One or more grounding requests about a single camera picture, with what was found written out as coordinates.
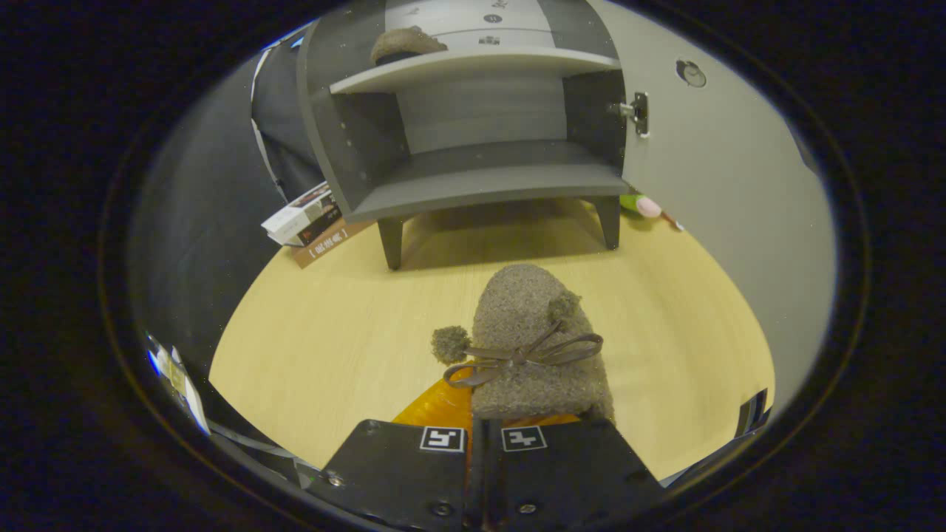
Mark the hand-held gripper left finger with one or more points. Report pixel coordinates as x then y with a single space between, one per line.
399 473

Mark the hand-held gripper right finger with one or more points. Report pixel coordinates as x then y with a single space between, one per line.
569 473

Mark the brown fuzzy shoe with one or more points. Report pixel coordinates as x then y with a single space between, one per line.
517 310
406 43

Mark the white shoe cabinet door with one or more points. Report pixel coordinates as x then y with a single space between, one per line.
724 222

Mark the grey shoe cabinet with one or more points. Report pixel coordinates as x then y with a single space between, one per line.
480 177

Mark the metal door hinge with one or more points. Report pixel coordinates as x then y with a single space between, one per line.
637 112

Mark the dark object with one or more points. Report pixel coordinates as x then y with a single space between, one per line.
754 414

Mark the brown book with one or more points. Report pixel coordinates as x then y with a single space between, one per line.
325 247

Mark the blue and white clutter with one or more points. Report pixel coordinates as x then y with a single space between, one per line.
177 377

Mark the dark book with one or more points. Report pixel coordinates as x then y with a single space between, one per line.
321 224

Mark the green and pink plush toy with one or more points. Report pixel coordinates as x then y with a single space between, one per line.
647 205

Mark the black backdrop cloth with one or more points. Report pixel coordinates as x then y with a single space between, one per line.
199 222

